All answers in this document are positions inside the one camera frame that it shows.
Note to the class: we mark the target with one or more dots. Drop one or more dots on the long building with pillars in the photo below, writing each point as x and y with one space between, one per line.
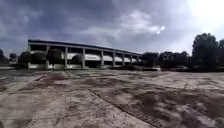
83 49

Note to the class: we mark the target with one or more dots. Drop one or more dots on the stained concrete pavement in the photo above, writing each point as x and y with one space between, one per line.
100 100

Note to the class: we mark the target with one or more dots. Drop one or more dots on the small dark trees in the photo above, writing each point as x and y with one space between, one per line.
22 58

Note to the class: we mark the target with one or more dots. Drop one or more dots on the row of dark trees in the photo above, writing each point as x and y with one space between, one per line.
205 50

